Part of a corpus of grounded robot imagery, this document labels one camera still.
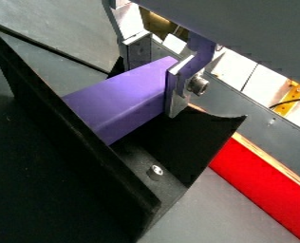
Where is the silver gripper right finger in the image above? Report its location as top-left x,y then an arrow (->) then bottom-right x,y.
163,32 -> 215,118

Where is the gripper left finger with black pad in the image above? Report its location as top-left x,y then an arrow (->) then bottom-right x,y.
102,0 -> 151,70

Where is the purple rectangular block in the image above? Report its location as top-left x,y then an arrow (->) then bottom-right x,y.
63,56 -> 177,145

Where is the red shape sorter board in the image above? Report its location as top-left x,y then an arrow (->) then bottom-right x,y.
210,133 -> 300,239

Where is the black angled fixture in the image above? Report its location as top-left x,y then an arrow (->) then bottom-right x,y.
0,37 -> 244,239

